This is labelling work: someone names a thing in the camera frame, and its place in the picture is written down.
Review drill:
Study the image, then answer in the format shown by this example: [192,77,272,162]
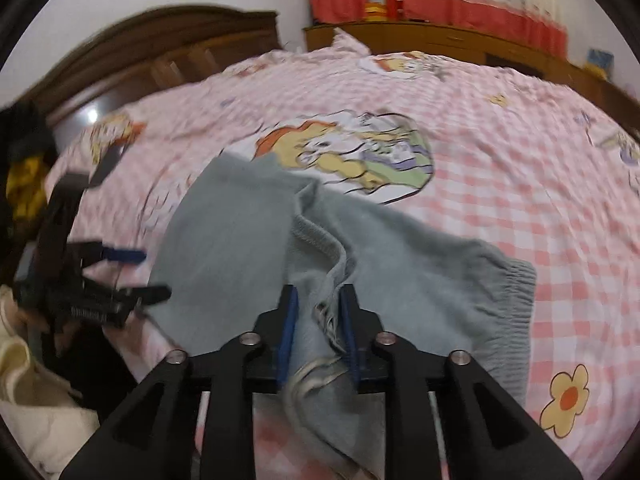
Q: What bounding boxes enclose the long wooden low cabinet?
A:
[302,20,640,131]

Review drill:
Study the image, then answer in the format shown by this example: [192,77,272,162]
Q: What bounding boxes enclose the dark wooden headboard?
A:
[18,4,281,126]

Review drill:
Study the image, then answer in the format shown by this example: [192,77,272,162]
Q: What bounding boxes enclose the yellow container on cabinet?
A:
[363,2,388,23]

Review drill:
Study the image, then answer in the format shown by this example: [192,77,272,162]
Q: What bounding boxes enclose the blue picture book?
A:
[584,49,614,80]

